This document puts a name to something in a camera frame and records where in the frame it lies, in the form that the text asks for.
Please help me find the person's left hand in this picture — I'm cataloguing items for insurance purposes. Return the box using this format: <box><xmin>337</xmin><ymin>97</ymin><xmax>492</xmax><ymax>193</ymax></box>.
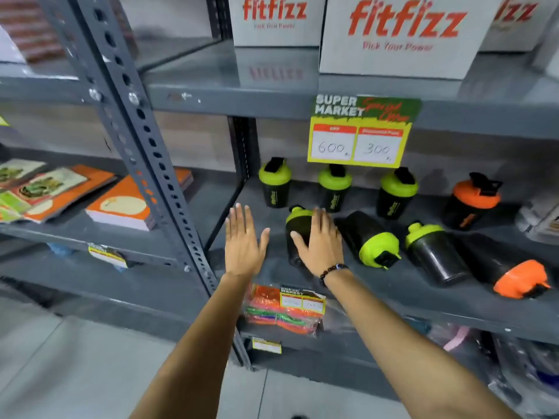
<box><xmin>224</xmin><ymin>203</ymin><xmax>271</xmax><ymax>278</ymax></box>

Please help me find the person's right hand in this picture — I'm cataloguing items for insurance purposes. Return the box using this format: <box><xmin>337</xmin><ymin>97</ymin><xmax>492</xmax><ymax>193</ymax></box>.
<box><xmin>289</xmin><ymin>207</ymin><xmax>346</xmax><ymax>278</ymax></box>

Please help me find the green-lid shaker bottle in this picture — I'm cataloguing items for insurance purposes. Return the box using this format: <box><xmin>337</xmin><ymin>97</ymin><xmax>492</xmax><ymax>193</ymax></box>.
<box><xmin>338</xmin><ymin>210</ymin><xmax>402</xmax><ymax>270</ymax></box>
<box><xmin>285</xmin><ymin>205</ymin><xmax>315</xmax><ymax>269</ymax></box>
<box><xmin>405</xmin><ymin>221</ymin><xmax>470</xmax><ymax>287</ymax></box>

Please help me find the grey metal shelving rack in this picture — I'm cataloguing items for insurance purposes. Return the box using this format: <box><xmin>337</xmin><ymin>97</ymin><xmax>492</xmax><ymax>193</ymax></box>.
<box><xmin>39</xmin><ymin>0</ymin><xmax>559</xmax><ymax>402</ymax></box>

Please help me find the row of green-lid shakers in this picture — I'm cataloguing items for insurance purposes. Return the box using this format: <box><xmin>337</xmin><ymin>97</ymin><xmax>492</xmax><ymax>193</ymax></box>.
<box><xmin>258</xmin><ymin>157</ymin><xmax>420</xmax><ymax>221</ymax></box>

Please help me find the orange-lid shaker bottle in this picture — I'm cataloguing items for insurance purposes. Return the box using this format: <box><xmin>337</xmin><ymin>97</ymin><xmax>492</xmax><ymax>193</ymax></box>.
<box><xmin>456</xmin><ymin>235</ymin><xmax>552</xmax><ymax>300</ymax></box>
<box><xmin>442</xmin><ymin>172</ymin><xmax>504</xmax><ymax>232</ymax></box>

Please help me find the person's left forearm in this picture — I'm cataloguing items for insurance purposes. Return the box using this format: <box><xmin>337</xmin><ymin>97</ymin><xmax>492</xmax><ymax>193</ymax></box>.
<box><xmin>130</xmin><ymin>271</ymin><xmax>261</xmax><ymax>419</ymax></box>

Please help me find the person's right forearm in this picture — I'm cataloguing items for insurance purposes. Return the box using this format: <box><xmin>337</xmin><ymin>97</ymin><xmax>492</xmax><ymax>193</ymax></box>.
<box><xmin>323</xmin><ymin>268</ymin><xmax>521</xmax><ymax>419</ymax></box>

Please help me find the small yellow price tag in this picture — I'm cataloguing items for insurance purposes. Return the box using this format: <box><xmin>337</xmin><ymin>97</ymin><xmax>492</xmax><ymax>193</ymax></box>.
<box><xmin>279</xmin><ymin>285</ymin><xmax>327</xmax><ymax>315</ymax></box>

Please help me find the colourful bands packet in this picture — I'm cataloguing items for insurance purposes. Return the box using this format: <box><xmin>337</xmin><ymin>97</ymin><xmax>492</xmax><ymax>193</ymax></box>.
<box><xmin>243</xmin><ymin>283</ymin><xmax>326</xmax><ymax>336</ymax></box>

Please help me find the yellow green price sign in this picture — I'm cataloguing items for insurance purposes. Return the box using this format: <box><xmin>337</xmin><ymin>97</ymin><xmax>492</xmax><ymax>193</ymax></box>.
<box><xmin>307</xmin><ymin>94</ymin><xmax>423</xmax><ymax>169</ymax></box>

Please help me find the orange book stack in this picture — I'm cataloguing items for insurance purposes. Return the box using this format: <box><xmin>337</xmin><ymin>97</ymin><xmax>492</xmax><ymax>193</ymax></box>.
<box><xmin>85</xmin><ymin>168</ymin><xmax>194</xmax><ymax>232</ymax></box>

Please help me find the orange food packet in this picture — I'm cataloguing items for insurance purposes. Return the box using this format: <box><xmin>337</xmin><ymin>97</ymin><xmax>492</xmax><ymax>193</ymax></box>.
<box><xmin>24</xmin><ymin>164</ymin><xmax>116</xmax><ymax>224</ymax></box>

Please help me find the grey slotted metal rack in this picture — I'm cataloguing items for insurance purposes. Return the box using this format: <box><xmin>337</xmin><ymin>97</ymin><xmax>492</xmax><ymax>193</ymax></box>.
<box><xmin>0</xmin><ymin>0</ymin><xmax>210</xmax><ymax>328</ymax></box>

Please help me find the green printed food packet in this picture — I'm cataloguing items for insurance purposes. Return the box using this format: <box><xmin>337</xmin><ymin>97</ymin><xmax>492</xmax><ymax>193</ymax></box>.
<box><xmin>0</xmin><ymin>189</ymin><xmax>31</xmax><ymax>223</ymax></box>
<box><xmin>0</xmin><ymin>159</ymin><xmax>47</xmax><ymax>188</ymax></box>
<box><xmin>13</xmin><ymin>166</ymin><xmax>88</xmax><ymax>205</ymax></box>

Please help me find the clear orange-lid plastic jar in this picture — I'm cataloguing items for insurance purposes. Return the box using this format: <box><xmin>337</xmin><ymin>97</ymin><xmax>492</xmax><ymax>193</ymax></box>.
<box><xmin>515</xmin><ymin>191</ymin><xmax>559</xmax><ymax>246</ymax></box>

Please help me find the black bead bracelet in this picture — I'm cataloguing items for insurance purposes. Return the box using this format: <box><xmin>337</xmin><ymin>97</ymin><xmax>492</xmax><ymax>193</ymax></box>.
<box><xmin>320</xmin><ymin>264</ymin><xmax>349</xmax><ymax>287</ymax></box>

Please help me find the pink strap item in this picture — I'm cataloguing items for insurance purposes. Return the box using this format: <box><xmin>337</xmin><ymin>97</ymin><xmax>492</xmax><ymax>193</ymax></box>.
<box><xmin>443</xmin><ymin>325</ymin><xmax>470</xmax><ymax>352</ymax></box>

